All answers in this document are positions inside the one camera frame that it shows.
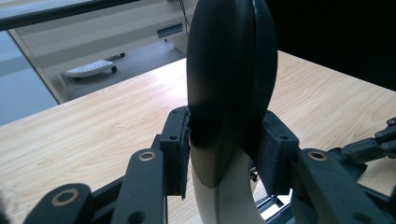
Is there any dark curtain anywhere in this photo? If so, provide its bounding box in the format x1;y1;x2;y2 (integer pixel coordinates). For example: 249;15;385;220
264;0;396;91

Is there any black bar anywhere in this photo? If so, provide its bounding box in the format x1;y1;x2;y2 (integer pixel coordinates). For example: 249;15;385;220
0;0;142;32

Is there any black cable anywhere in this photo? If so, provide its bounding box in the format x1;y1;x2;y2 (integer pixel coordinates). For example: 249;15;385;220
177;0;191;36

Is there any white cabinet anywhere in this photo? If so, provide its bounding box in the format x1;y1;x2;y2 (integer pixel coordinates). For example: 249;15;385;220
8;0;198;105

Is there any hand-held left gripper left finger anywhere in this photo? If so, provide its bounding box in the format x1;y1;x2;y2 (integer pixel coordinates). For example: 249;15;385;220
158;105;191;201

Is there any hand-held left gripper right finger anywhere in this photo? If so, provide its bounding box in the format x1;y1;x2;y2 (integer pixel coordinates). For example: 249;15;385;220
247;110;302;197

